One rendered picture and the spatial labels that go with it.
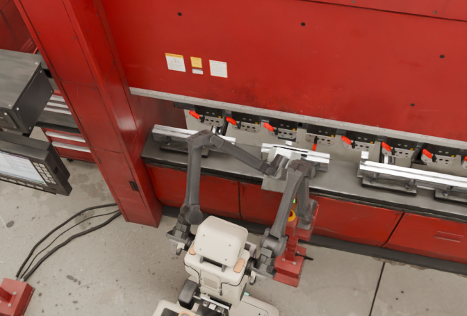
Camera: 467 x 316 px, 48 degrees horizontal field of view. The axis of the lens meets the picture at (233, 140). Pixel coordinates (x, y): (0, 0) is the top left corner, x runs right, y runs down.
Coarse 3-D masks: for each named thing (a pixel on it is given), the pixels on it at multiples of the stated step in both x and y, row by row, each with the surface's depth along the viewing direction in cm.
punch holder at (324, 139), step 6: (312, 126) 266; (318, 126) 265; (324, 126) 263; (306, 132) 271; (312, 132) 270; (318, 132) 269; (324, 132) 268; (330, 132) 266; (306, 138) 275; (312, 138) 274; (318, 138) 274; (324, 138) 272; (330, 138) 270; (330, 144) 275
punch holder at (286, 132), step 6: (270, 120) 269; (276, 120) 268; (282, 120) 267; (288, 120) 266; (276, 126) 273; (282, 126) 272; (288, 126) 271; (294, 126) 269; (270, 132) 278; (282, 132) 276; (288, 132) 274; (294, 132) 273; (288, 138) 279
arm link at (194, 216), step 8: (192, 136) 242; (200, 136) 240; (208, 136) 240; (192, 144) 237; (200, 144) 239; (208, 144) 241; (192, 152) 239; (200, 152) 241; (192, 160) 241; (200, 160) 243; (192, 168) 242; (200, 168) 244; (192, 176) 243; (192, 184) 244; (192, 192) 245; (184, 200) 252; (192, 200) 246; (192, 208) 244; (192, 216) 245; (200, 216) 247; (192, 224) 247
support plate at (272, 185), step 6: (270, 150) 296; (276, 150) 296; (270, 156) 294; (294, 156) 294; (300, 156) 294; (288, 162) 292; (264, 174) 288; (264, 180) 286; (270, 180) 286; (276, 180) 286; (264, 186) 284; (270, 186) 284; (276, 186) 284; (282, 186) 284; (282, 192) 282
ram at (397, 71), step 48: (144, 0) 217; (192, 0) 211; (240, 0) 205; (288, 0) 200; (144, 48) 243; (192, 48) 236; (240, 48) 229; (288, 48) 222; (336, 48) 215; (384, 48) 209; (432, 48) 204; (192, 96) 267; (240, 96) 258; (288, 96) 249; (336, 96) 241; (384, 96) 234; (432, 96) 227
